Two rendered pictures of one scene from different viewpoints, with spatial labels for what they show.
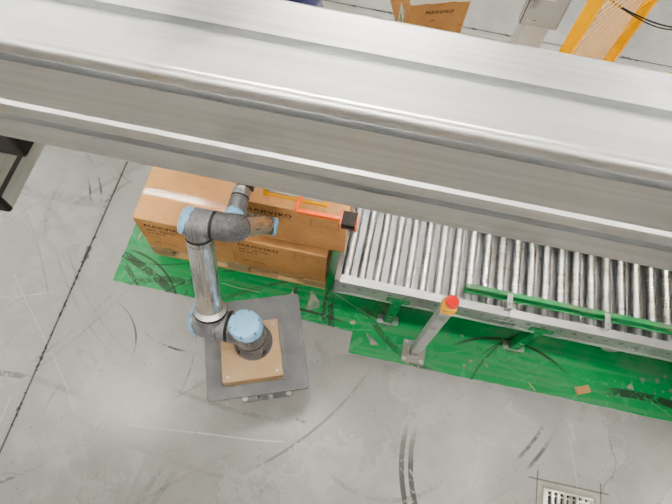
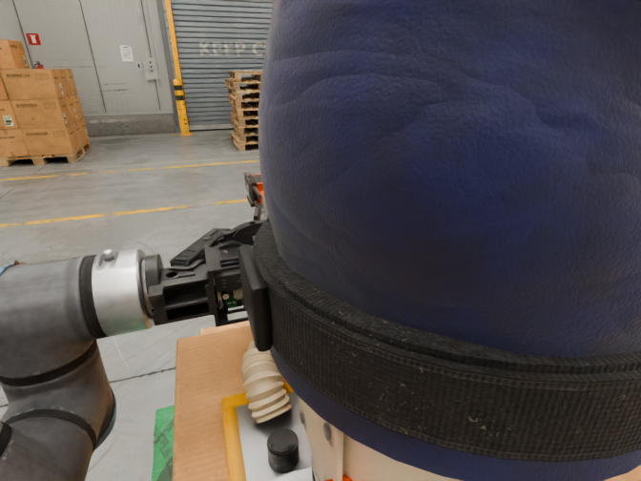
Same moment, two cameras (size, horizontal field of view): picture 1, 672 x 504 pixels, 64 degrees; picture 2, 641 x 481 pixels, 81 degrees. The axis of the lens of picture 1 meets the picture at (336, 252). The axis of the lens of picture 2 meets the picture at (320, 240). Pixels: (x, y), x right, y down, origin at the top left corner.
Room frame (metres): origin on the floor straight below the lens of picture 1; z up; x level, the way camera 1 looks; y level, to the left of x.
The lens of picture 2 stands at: (1.33, 0.09, 1.39)
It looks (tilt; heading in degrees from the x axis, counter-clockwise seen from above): 25 degrees down; 66
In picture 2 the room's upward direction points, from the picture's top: straight up
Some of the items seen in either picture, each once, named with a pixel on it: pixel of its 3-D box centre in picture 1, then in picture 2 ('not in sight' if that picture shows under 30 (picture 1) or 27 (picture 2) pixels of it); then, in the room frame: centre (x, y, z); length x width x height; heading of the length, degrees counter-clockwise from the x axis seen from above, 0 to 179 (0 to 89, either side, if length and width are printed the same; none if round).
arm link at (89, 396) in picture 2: not in sight; (60, 400); (1.18, 0.48, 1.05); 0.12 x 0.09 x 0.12; 84
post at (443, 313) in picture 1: (429, 331); not in sight; (0.90, -0.58, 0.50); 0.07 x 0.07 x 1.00; 85
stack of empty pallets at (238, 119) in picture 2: not in sight; (258, 108); (3.32, 7.44, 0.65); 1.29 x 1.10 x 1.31; 85
